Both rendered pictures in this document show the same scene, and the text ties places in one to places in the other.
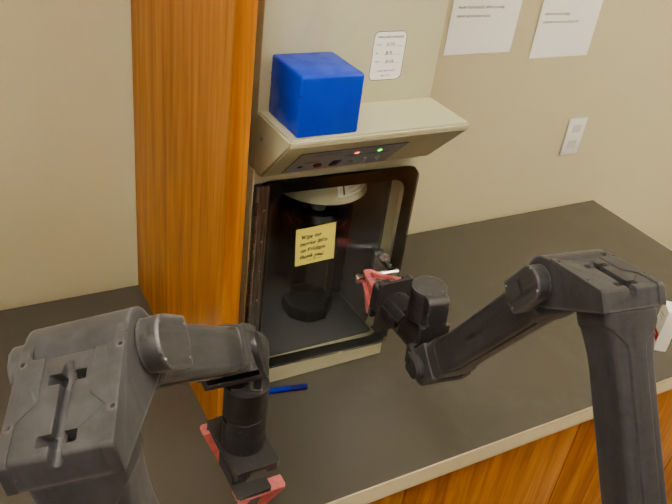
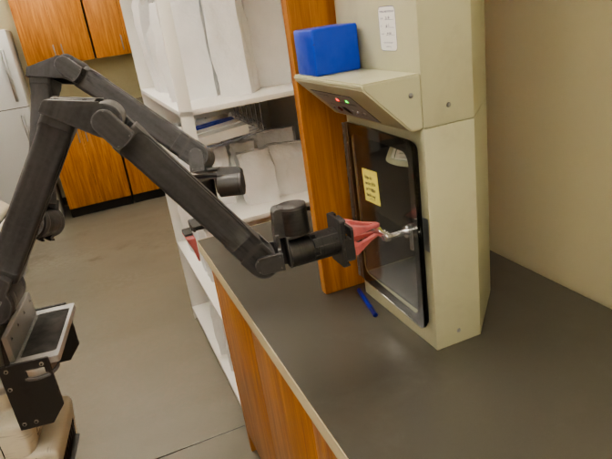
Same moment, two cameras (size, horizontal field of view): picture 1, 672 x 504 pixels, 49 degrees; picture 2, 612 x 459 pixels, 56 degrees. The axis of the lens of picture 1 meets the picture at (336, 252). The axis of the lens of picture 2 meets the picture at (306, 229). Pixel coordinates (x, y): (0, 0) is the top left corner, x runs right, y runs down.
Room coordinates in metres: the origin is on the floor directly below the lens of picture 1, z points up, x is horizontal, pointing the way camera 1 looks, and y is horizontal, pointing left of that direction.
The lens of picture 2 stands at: (1.22, -1.16, 1.65)
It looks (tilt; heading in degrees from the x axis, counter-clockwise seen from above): 21 degrees down; 103
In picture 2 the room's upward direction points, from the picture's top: 8 degrees counter-clockwise
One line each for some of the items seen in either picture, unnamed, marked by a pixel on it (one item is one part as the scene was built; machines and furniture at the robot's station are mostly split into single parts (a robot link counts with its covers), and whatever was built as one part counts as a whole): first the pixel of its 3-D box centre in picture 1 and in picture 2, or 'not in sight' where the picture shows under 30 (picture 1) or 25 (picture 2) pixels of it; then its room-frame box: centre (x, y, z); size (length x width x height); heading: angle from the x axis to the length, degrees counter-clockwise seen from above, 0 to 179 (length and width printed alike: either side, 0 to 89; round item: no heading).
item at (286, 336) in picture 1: (330, 272); (383, 220); (1.12, 0.01, 1.19); 0.30 x 0.01 x 0.40; 121
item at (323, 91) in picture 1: (315, 93); (326, 49); (1.03, 0.06, 1.56); 0.10 x 0.10 x 0.09; 33
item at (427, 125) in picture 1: (362, 146); (351, 99); (1.08, -0.02, 1.46); 0.32 x 0.11 x 0.10; 123
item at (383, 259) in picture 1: (373, 270); (386, 229); (1.13, -0.07, 1.20); 0.10 x 0.05 x 0.03; 121
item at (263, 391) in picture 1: (246, 392); (206, 188); (0.70, 0.09, 1.27); 0.07 x 0.06 x 0.07; 8
